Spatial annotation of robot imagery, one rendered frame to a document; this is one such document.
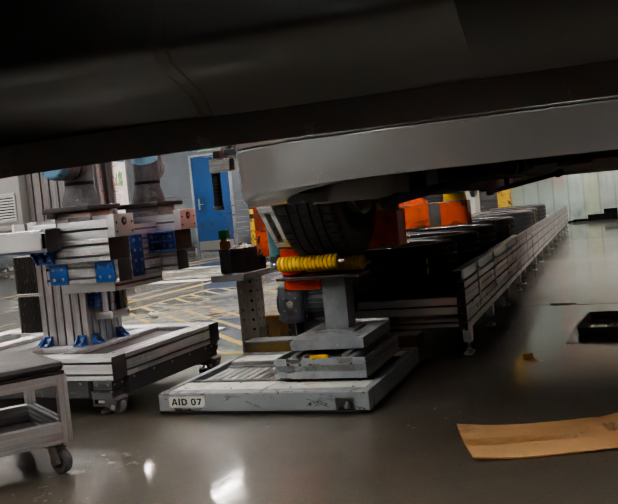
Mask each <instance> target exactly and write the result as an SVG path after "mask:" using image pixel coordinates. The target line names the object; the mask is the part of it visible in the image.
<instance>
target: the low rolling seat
mask: <svg viewBox="0 0 618 504"><path fill-rule="evenodd" d="M62 367H63V364H62V362H61V361H59V360H55V359H52V358H49V357H46V356H43V355H40V354H36V353H33V352H30V351H27V350H20V351H14V352H9V353H3V354H0V396H5V395H10V394H15V393H20V392H23V393H24V402H25V404H20V405H15V406H11V407H6V408H1V409H0V458H2V457H6V456H11V455H15V454H19V453H25V452H28V451H31V450H35V449H40V448H44V449H49V450H48V452H49V455H50V461H51V465H52V467H53V469H54V470H55V471H56V472H58V473H60V474H62V473H65V472H67V471H69V470H70V469H71V468H72V464H73V459H72V456H71V454H70V452H69V451H68V450H67V449H66V446H67V445H64V443H65V442H67V441H73V440H74V439H73V431H72V422H71V413H70V404H69V395H68V386H67V377H66V373H64V370H61V369H62ZM50 386H55V393H56V402H57V411H58V414H57V413H55V412H53V411H51V410H49V409H47V408H45V407H43V406H41V405H39V404H37V403H36V399H35V389H40V388H45V387H50ZM63 442H64V443H63ZM62 443H63V444H62Z"/></svg>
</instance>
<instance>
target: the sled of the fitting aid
mask: <svg viewBox="0 0 618 504"><path fill-rule="evenodd" d="M397 352H399V341H398V333H387V334H384V335H383V336H381V337H380V338H378V339H377V340H376V341H374V342H373V343H371V344H370V345H368V346H367V347H365V348H364V349H335V350H305V351H289V352H287V353H285V354H283V355H282V356H280V357H278V358H276V359H274V368H275V378H276V379H288V380H291V379H323V378H367V377H368V376H369V375H371V374H372V373H373V372H374V371H376V370H377V369H378V368H379V367H380V366H382V365H383V364H384V363H385V362H386V361H388V360H389V359H390V358H391V357H393V356H394V355H395V354H396V353H397Z"/></svg>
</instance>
